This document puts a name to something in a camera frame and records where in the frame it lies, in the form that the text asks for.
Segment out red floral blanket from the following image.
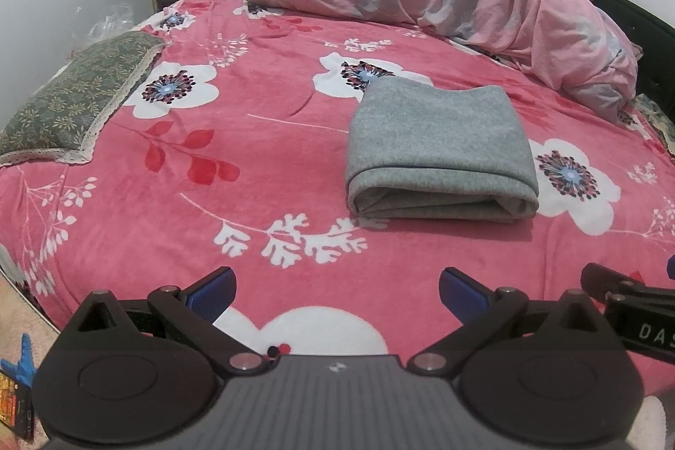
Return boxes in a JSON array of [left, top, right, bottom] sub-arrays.
[[0, 0, 675, 398]]

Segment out beige leaf patterned pillow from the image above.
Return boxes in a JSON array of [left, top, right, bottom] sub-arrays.
[[633, 94, 675, 156]]

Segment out clear plastic bag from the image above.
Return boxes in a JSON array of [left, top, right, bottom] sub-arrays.
[[87, 2, 135, 42]]

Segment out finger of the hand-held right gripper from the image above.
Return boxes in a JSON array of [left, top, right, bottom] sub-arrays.
[[581, 262, 648, 298]]

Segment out white fluffy cloth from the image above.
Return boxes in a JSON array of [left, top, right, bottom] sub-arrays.
[[640, 397, 675, 450]]

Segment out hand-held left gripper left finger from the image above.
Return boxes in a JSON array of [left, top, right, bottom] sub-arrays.
[[73, 267, 270, 375]]

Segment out black headboard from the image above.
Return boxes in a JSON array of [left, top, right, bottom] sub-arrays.
[[593, 0, 675, 113]]

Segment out green patterned pillow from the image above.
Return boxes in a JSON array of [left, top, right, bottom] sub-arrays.
[[0, 31, 167, 166]]

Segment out grey pants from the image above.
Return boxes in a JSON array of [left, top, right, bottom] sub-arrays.
[[345, 78, 540, 224]]

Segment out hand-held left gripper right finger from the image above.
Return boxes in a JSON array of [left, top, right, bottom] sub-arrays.
[[408, 267, 608, 375]]

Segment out black smartphone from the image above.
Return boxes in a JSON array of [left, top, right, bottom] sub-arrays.
[[0, 371, 37, 440]]

